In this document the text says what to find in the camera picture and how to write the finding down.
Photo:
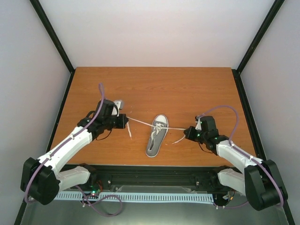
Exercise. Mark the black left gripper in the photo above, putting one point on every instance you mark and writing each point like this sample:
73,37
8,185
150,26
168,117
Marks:
123,122

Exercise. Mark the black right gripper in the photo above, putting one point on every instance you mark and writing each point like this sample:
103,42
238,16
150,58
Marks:
190,135

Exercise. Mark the grey canvas sneaker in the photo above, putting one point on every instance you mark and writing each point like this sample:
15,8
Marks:
153,147

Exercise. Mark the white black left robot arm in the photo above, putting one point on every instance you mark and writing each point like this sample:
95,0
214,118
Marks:
65,152

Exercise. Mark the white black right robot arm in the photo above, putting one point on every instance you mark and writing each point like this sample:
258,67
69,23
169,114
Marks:
239,159

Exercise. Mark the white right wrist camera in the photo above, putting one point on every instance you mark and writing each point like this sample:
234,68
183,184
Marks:
198,122

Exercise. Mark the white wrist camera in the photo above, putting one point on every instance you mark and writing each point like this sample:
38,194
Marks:
198,122
118,105

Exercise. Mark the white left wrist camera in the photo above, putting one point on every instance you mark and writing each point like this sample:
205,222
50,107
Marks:
118,105

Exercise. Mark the black aluminium frame rail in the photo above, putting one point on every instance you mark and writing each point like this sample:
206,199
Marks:
198,178

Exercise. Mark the light blue slotted cable duct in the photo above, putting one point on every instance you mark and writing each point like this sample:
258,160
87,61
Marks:
136,197

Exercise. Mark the grey metal base plate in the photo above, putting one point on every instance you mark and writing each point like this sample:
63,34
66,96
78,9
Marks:
73,213

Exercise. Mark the black left frame post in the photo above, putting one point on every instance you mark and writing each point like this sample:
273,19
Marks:
52,34

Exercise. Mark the black frame post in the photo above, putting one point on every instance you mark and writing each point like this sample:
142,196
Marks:
52,34
274,9

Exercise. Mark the black right frame post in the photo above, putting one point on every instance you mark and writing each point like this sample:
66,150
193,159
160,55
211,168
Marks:
274,9

